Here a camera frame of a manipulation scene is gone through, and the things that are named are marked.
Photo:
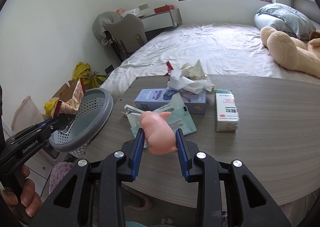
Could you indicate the white desk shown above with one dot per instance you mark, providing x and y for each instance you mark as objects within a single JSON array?
[{"x": 163, "y": 20}]

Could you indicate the left hand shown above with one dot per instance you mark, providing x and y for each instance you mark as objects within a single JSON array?
[{"x": 29, "y": 198}]

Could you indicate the red box on desk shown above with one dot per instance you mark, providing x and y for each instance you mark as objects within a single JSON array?
[{"x": 164, "y": 9}]

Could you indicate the grey chair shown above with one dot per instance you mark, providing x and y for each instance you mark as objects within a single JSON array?
[{"x": 127, "y": 36}]

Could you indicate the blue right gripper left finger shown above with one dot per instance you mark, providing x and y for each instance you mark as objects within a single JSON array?
[{"x": 136, "y": 154}]

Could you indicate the light blue pillow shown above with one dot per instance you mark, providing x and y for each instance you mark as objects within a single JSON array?
[{"x": 286, "y": 19}]

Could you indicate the grey cloth on chair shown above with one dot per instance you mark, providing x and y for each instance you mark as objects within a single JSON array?
[{"x": 101, "y": 21}]

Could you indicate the grey perforated trash basket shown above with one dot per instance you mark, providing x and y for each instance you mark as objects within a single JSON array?
[{"x": 93, "y": 113}]

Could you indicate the yellow plastic bag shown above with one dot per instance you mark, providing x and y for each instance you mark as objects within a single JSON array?
[{"x": 90, "y": 79}]

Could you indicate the pink pig toy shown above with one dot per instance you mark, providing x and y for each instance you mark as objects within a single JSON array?
[{"x": 158, "y": 134}]

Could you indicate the purple fuzzy slipper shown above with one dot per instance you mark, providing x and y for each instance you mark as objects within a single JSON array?
[{"x": 59, "y": 171}]

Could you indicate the white teal wipes packet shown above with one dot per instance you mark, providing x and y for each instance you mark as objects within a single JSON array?
[{"x": 179, "y": 118}]

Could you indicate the large beige teddy bear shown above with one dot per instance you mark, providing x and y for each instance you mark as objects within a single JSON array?
[{"x": 292, "y": 53}]

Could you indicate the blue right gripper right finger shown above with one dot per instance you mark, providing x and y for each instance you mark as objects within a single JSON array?
[{"x": 183, "y": 154}]

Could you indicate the green white medicine box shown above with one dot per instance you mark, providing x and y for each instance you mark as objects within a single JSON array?
[{"x": 227, "y": 117}]

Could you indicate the grey bed headboard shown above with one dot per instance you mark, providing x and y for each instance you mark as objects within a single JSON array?
[{"x": 308, "y": 8}]

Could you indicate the red candy wrapper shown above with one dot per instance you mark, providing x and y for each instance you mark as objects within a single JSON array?
[{"x": 169, "y": 67}]

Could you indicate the brown cardboard piece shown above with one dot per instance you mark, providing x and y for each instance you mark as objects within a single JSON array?
[{"x": 72, "y": 93}]

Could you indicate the red white snack wrapper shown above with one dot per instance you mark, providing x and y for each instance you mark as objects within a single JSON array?
[{"x": 64, "y": 108}]

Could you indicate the bed with white sheet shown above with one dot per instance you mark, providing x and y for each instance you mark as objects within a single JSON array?
[{"x": 226, "y": 49}]

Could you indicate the crumpled white tissue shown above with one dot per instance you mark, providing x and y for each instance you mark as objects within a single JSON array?
[{"x": 191, "y": 78}]

